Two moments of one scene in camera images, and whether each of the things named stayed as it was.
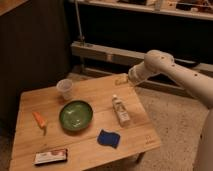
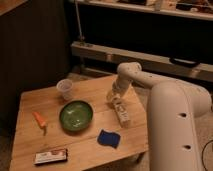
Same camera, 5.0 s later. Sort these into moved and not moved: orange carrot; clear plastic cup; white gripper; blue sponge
Moved: white gripper
Not moved: blue sponge; orange carrot; clear plastic cup
